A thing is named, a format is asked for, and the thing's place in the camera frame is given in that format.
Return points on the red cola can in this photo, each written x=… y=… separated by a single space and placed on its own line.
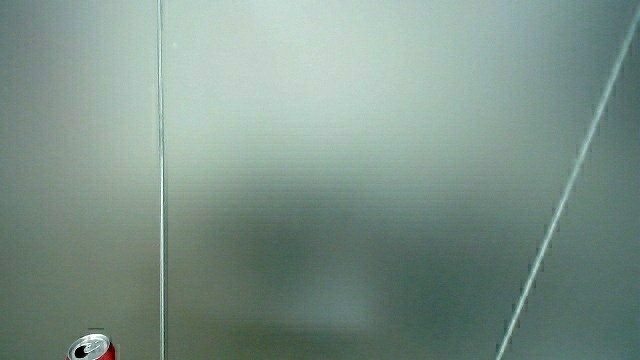
x=93 y=349

